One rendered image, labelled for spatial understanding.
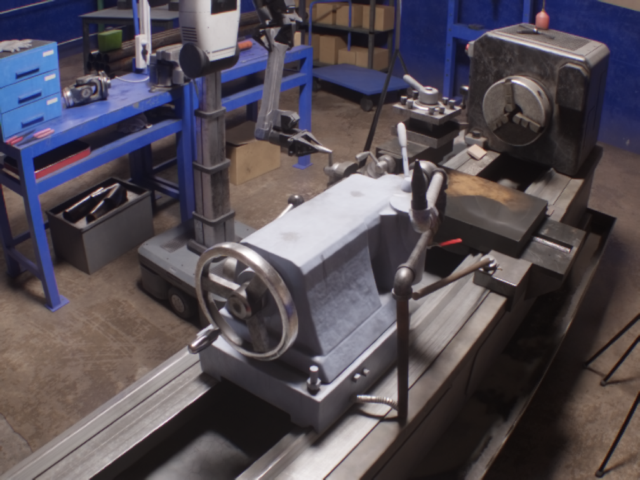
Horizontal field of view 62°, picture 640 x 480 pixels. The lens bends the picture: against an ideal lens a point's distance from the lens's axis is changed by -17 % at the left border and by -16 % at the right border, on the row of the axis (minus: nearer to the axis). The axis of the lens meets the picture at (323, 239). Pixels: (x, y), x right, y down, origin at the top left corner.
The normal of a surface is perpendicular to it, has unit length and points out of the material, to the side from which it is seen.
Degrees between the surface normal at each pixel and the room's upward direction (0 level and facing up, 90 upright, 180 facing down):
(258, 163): 90
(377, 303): 66
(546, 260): 0
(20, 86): 90
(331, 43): 90
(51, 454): 45
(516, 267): 0
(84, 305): 0
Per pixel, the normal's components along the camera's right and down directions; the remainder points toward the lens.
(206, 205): -0.62, 0.38
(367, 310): 0.75, -0.07
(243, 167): 0.77, 0.34
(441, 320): 0.03, -0.86
